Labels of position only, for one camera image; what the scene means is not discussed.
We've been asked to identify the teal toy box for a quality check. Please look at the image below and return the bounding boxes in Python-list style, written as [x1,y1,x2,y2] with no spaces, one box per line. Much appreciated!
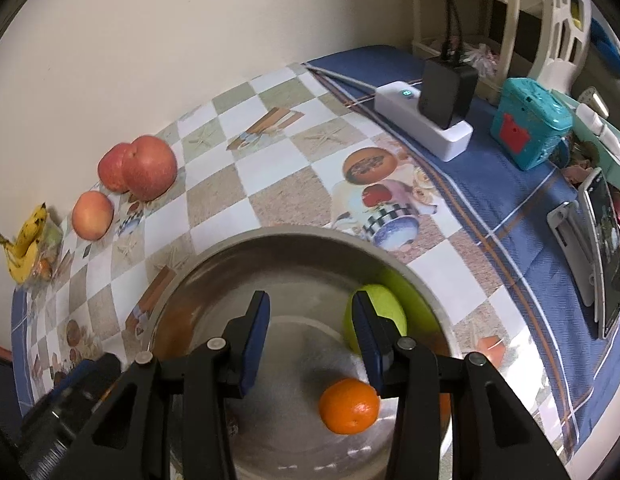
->
[490,77,575,171]

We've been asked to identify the mint green box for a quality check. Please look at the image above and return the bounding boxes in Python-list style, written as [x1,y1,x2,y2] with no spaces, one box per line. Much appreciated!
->
[570,90,620,186]

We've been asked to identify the green jujube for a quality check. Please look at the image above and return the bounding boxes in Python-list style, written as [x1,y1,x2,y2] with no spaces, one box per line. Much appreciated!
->
[344,284,408,356]

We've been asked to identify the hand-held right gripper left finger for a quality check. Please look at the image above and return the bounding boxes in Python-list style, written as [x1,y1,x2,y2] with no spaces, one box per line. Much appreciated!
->
[72,290,271,480]

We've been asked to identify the black charger cable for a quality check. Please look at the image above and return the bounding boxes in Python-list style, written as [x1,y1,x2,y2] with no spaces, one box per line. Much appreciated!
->
[432,0,453,58]
[444,0,466,58]

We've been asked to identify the smartphone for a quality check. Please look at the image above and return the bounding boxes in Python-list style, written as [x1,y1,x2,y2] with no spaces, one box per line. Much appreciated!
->
[582,167,620,338]

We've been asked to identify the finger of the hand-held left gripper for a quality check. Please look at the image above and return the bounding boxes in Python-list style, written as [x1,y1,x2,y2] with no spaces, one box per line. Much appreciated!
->
[52,353,123,391]

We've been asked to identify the white power strip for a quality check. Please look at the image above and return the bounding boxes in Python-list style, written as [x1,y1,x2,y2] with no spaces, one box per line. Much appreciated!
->
[374,80,474,162]

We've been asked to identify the round metal bowl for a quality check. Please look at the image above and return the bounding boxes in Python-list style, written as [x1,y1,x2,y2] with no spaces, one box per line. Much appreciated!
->
[147,225,463,480]

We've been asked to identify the orange mandarin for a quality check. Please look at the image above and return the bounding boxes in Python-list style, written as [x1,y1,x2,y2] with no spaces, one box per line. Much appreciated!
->
[318,378,381,435]

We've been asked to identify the white phone stand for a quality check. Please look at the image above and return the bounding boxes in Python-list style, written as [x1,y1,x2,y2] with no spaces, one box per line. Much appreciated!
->
[546,200,603,306]

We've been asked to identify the grey power cord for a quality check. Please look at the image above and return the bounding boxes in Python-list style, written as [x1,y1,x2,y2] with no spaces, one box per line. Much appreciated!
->
[310,65,385,111]

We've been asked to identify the small pale red apple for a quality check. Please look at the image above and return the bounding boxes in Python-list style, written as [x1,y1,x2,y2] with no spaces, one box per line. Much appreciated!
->
[71,191,114,241]

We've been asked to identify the checkered printed tablecloth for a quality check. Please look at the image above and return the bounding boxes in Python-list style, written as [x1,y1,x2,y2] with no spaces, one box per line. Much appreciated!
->
[12,62,573,480]

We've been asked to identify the large red apple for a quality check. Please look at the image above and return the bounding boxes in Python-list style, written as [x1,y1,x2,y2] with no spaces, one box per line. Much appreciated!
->
[122,135,179,202]

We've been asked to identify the blue plastic object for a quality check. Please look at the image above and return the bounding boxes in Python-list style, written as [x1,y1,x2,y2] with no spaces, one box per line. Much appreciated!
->
[592,17,620,76]

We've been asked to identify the clear plastic container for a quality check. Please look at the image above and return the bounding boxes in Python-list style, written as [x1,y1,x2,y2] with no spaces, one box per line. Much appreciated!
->
[30,220,65,288]

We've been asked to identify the black charger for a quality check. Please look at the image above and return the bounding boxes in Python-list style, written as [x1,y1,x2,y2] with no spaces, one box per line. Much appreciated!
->
[417,56,478,130]

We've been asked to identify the yellow banana bunch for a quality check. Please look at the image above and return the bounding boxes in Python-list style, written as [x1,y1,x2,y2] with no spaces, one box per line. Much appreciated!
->
[0,203,48,283]

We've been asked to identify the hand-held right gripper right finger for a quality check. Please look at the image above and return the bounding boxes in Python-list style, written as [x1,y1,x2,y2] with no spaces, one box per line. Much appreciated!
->
[351,289,573,480]

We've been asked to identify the crumpled plastic wrapper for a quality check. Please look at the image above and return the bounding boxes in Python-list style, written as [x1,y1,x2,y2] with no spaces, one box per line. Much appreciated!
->
[465,44,501,78]

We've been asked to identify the white plastic chair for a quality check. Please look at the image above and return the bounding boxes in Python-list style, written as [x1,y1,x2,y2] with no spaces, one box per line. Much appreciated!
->
[410,0,596,96]

